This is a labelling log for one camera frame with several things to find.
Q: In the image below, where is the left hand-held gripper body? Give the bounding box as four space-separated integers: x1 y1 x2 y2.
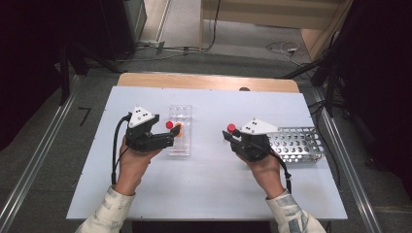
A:
125 106 160 152

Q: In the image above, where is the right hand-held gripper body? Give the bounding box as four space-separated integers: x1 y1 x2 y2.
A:
230 117 280 163

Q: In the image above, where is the clear plastic tube rack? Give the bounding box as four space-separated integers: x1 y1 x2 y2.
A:
165 104 193 157

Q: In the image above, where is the perforated metal tube rack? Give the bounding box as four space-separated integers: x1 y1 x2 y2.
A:
266 126 326 164

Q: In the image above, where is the person's left hand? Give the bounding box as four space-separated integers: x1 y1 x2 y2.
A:
114 137 163 196

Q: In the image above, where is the person's right hand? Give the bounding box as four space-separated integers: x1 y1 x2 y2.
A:
236 152 288 199

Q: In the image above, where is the wooden table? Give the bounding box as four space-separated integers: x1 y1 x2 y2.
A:
117 72 300 94

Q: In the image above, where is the grey power strip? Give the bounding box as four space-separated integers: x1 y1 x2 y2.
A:
137 39 166 56

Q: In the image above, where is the black metal stand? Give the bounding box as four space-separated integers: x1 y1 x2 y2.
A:
57 42 124 106
281 42 358 117

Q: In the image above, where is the dark cabinet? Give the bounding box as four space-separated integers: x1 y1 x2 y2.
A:
96 0 148 62

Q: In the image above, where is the light wooden furniture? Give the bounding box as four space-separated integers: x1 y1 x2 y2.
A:
198 0 354 61

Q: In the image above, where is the dark curtain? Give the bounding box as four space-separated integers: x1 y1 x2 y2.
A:
336 0 412 195
0 0 101 151

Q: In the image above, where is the left hand-held gripper cable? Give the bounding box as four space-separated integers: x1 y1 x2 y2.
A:
111 113 133 186

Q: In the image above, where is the hand-held gripper cable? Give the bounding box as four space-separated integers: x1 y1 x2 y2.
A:
111 113 133 186
258 147 292 194

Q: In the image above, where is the right hand-held gripper cable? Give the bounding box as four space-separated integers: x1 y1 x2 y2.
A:
258 147 292 194

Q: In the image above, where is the white floor cable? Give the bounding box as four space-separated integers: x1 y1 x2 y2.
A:
265 41 304 66

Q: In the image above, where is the aluminium floor rail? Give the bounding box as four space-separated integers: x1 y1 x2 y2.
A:
309 85 383 233
0 74 82 233

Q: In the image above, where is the black floor cable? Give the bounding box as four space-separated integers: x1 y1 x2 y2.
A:
168 0 223 54

